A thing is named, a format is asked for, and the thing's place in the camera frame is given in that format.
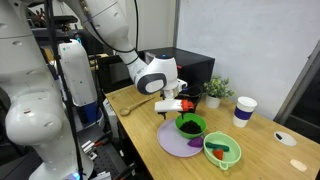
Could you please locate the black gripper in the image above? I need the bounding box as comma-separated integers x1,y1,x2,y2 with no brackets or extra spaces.
158,93,196,121

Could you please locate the dark green bowl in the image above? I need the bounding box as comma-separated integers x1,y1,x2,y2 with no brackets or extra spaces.
175,112,207,140

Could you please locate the lilac round plate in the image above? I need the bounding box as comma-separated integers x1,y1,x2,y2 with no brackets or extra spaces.
156,117,205,159

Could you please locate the white speckled robot link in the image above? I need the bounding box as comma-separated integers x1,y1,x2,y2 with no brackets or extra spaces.
54,39,100,126

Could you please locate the black microwave oven body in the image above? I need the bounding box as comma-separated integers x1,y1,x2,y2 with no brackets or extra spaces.
138,46,216,101

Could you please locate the dark coffee beans pile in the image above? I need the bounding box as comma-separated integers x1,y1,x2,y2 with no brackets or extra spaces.
179,120,203,135

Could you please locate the purple toy eggplant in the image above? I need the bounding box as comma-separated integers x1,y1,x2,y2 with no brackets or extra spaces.
187,136,205,149

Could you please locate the wooden spoon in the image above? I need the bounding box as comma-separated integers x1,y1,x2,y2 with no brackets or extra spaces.
119,96,156,117

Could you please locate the small potted green plant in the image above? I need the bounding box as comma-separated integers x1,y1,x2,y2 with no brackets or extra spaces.
203,75,237,110

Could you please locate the teal toy cucumber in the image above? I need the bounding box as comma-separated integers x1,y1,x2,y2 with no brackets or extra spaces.
204,142,231,153

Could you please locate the red toy strawberry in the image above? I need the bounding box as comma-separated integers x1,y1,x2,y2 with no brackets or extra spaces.
212,148,225,161

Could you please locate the white box beside table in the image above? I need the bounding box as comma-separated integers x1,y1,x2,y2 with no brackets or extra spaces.
101,98,118,139

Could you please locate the white paper cup purple band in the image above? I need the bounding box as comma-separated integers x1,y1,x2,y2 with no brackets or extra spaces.
232,96,258,129

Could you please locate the black perforated breadboard table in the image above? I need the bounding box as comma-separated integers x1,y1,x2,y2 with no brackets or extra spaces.
71,123,138,180

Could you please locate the white round table disc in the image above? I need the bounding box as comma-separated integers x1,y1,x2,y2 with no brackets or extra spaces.
273,131,297,148

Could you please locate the white wrist bracket red knob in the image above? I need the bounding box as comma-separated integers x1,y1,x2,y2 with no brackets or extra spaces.
154,98,195,114

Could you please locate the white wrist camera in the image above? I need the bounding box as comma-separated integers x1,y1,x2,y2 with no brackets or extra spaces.
175,79,189,93

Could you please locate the light green handled bowl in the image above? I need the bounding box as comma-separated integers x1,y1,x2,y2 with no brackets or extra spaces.
203,130,242,172

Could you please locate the orange handled tool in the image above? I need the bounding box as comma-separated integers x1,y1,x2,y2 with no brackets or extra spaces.
93,136,113,148

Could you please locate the silver aluminium bracket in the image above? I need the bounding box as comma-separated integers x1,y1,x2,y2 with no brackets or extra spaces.
81,139,98,162

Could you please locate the black arm cable blue tape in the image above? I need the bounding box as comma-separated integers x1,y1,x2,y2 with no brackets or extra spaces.
44,0,141,180

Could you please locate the grey metal door frame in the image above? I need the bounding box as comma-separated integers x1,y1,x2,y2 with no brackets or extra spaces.
272,40,320,125

